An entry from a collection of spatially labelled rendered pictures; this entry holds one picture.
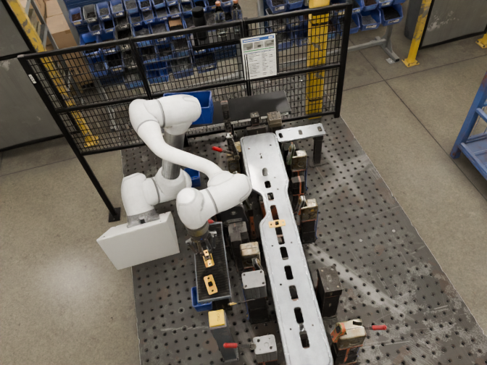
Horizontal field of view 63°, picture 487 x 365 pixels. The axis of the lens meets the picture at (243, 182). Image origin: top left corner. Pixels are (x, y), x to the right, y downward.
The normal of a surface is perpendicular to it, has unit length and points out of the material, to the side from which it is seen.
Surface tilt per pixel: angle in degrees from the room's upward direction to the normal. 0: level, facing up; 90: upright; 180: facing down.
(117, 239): 90
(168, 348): 0
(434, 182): 0
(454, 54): 0
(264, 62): 90
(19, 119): 94
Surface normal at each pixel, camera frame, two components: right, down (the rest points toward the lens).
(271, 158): -0.09, -0.63
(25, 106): 0.33, 0.75
